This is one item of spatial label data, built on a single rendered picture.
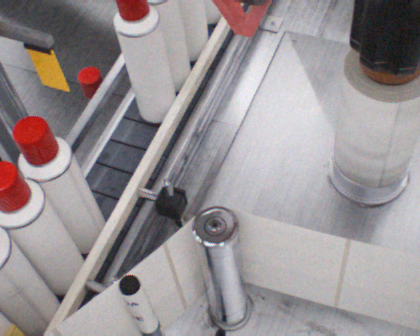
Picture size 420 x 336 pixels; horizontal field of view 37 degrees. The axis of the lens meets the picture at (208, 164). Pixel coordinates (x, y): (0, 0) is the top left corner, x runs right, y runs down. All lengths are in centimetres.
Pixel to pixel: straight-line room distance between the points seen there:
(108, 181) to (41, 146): 21
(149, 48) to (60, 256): 25
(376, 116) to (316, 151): 18
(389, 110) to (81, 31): 58
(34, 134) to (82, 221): 14
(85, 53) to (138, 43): 30
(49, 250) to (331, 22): 57
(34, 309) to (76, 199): 11
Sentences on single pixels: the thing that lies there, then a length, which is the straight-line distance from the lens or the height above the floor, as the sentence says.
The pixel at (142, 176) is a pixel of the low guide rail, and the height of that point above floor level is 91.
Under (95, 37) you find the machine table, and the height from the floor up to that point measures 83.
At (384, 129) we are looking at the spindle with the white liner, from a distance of 62.
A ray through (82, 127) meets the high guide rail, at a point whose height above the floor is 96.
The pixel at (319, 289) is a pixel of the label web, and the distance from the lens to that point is 61.
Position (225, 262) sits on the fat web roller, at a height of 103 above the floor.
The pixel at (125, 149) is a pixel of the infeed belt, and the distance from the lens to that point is 80.
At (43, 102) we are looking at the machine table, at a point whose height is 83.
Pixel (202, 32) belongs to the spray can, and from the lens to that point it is 85.
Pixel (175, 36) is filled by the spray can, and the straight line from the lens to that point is 77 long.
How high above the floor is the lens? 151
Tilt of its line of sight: 55 degrees down
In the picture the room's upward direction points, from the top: 10 degrees counter-clockwise
